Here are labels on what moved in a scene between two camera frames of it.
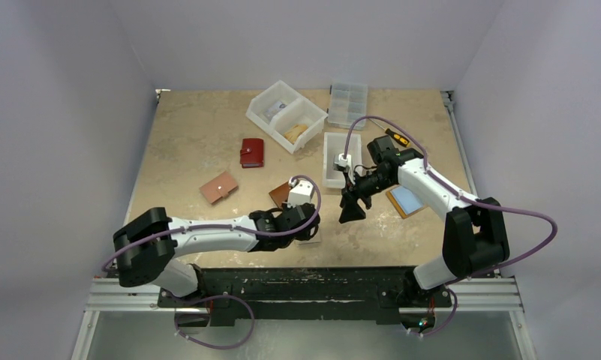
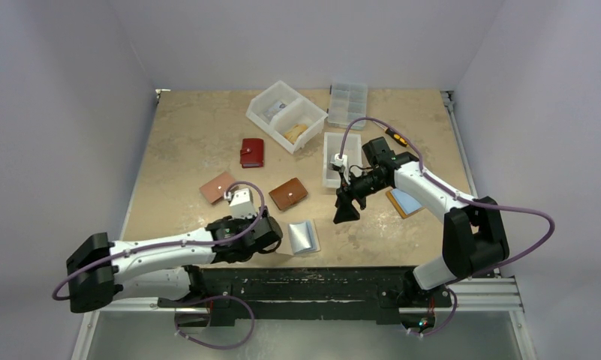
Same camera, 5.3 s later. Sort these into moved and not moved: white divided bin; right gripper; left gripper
Moved: left gripper
Not moved: white divided bin; right gripper
